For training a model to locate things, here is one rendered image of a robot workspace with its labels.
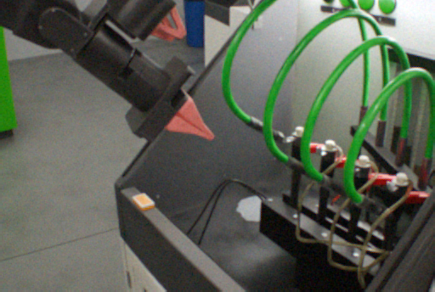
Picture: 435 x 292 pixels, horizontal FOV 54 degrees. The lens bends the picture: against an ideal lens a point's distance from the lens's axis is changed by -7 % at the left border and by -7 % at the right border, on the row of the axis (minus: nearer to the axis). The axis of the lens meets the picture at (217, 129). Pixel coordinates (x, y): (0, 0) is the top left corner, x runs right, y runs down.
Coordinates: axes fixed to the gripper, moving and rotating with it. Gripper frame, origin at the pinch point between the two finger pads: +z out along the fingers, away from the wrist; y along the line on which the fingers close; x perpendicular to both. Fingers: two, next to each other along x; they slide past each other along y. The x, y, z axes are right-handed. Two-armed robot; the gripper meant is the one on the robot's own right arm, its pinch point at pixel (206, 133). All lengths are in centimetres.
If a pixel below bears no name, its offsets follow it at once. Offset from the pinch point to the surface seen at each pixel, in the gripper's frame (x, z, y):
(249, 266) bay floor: 20.7, 40.4, -19.6
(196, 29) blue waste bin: 604, 192, 58
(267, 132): 7.1, 11.7, 5.1
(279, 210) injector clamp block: 18.6, 33.9, -5.1
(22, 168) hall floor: 265, 41, -129
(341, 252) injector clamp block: 1.4, 37.0, -2.4
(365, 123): -7.3, 13.2, 14.5
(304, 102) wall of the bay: 52, 45, 19
